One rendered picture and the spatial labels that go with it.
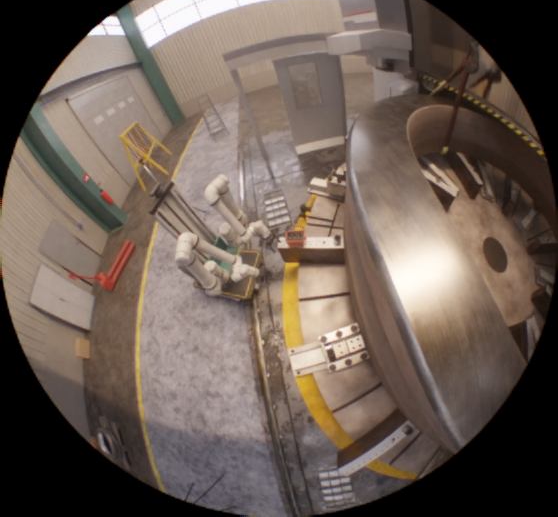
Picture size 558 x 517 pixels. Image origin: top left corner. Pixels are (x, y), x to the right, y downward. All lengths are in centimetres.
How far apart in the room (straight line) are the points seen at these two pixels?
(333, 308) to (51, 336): 642
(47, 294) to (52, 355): 159
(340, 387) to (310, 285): 121
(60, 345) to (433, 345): 669
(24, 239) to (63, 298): 195
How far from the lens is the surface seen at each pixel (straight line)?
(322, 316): 215
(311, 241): 207
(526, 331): 315
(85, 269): 688
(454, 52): 435
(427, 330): 93
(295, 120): 446
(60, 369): 647
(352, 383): 217
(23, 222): 665
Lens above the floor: 243
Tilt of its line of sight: 54 degrees down
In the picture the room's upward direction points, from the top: 24 degrees counter-clockwise
